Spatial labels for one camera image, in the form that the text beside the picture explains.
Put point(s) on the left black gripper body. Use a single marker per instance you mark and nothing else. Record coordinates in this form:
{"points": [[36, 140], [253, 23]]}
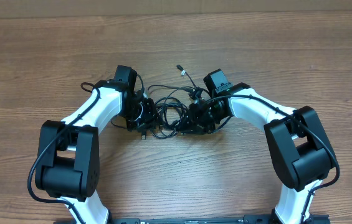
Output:
{"points": [[139, 115]]}

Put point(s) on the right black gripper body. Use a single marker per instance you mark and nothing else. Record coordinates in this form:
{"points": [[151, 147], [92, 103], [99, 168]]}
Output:
{"points": [[204, 119]]}

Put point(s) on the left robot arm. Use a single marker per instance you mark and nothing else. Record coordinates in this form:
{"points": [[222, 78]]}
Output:
{"points": [[67, 168]]}

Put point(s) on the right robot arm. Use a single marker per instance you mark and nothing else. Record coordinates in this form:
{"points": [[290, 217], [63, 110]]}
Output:
{"points": [[299, 148]]}

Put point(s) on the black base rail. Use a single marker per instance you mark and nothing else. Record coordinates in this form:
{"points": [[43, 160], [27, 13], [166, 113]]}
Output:
{"points": [[191, 221]]}

